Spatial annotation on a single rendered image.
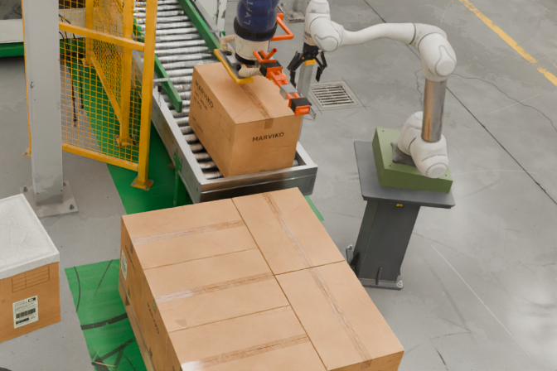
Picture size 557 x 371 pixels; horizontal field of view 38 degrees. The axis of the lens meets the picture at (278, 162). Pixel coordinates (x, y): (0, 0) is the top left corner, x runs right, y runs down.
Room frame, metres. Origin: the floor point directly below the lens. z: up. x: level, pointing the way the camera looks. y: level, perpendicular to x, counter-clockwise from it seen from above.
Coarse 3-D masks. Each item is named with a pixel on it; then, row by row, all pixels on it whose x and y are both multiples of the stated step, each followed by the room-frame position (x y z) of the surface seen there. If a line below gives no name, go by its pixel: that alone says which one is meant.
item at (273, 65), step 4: (264, 60) 3.61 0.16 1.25; (268, 60) 3.62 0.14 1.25; (272, 60) 3.63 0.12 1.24; (276, 60) 3.64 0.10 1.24; (260, 64) 3.59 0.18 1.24; (264, 64) 3.60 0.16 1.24; (268, 64) 3.61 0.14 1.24; (272, 64) 3.61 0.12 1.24; (276, 64) 3.62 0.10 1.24; (280, 64) 3.61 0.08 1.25; (260, 68) 3.59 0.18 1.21; (264, 68) 3.55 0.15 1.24; (268, 68) 3.54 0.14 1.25; (272, 68) 3.55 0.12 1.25; (276, 68) 3.56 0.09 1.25; (280, 68) 3.58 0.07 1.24; (264, 72) 3.56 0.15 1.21; (268, 72) 3.54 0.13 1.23; (280, 72) 3.58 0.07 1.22; (264, 76) 3.54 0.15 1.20; (268, 76) 3.54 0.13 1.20
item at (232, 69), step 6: (216, 54) 3.84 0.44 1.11; (222, 54) 3.84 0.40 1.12; (228, 54) 3.81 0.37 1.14; (234, 54) 3.87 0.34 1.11; (222, 60) 3.78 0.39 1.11; (228, 66) 3.73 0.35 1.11; (234, 66) 3.73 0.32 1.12; (240, 66) 3.70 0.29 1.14; (228, 72) 3.69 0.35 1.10; (234, 72) 3.67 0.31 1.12; (234, 78) 3.63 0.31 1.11; (240, 78) 3.63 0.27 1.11; (246, 78) 3.64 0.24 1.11; (252, 78) 3.65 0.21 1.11
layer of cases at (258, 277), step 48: (288, 192) 3.47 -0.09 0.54; (144, 240) 2.89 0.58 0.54; (192, 240) 2.95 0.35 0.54; (240, 240) 3.01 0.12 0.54; (288, 240) 3.08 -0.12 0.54; (144, 288) 2.65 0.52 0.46; (192, 288) 2.63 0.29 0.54; (240, 288) 2.68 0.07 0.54; (288, 288) 2.74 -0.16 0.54; (336, 288) 2.79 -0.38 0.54; (144, 336) 2.61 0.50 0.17; (192, 336) 2.35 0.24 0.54; (240, 336) 2.39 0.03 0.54; (288, 336) 2.44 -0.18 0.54; (336, 336) 2.49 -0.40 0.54; (384, 336) 2.54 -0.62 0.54
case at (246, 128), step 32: (192, 96) 3.92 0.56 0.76; (224, 96) 3.68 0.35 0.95; (256, 96) 3.74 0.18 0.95; (192, 128) 3.89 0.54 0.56; (224, 128) 3.55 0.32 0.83; (256, 128) 3.51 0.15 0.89; (288, 128) 3.62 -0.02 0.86; (224, 160) 3.51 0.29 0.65; (256, 160) 3.53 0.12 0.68; (288, 160) 3.64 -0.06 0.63
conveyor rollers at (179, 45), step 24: (168, 0) 5.49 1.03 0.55; (144, 24) 5.11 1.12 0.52; (168, 24) 5.12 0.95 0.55; (192, 24) 5.20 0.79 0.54; (168, 48) 4.83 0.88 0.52; (192, 48) 4.84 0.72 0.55; (168, 72) 4.48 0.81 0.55; (192, 72) 4.55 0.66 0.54; (192, 144) 3.74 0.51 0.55; (216, 168) 3.59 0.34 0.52
